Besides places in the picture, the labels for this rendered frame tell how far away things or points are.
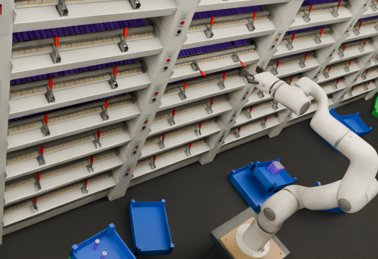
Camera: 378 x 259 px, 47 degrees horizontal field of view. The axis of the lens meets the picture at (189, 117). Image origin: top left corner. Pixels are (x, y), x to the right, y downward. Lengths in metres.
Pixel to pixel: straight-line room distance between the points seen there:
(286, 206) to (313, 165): 1.43
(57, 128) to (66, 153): 0.20
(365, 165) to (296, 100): 0.36
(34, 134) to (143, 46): 0.55
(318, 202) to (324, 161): 1.61
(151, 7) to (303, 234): 1.88
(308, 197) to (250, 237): 0.46
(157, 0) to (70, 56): 0.37
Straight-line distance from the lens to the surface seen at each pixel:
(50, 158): 1.98
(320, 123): 1.76
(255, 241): 2.25
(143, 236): 2.49
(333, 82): 3.63
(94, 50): 1.62
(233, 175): 2.88
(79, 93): 1.72
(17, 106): 1.64
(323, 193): 1.89
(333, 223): 3.15
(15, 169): 1.94
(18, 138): 1.79
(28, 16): 1.40
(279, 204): 1.98
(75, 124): 1.86
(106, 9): 1.50
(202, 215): 2.68
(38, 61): 1.53
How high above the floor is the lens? 2.12
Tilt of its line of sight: 42 degrees down
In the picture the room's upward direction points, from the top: 25 degrees clockwise
